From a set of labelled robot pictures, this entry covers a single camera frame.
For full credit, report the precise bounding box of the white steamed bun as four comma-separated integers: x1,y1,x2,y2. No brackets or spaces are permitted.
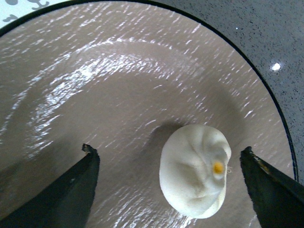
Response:
159,124,231,219

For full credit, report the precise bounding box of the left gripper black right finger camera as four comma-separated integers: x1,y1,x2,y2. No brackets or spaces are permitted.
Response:
240,146,304,228

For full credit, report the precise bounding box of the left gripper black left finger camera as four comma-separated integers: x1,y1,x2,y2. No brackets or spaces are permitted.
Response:
0,144,100,228

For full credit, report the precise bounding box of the beige plate with black rim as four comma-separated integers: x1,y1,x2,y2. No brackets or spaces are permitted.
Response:
0,1,294,228

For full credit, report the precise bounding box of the white bear print tray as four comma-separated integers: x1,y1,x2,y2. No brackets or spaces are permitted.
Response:
0,0,65,28

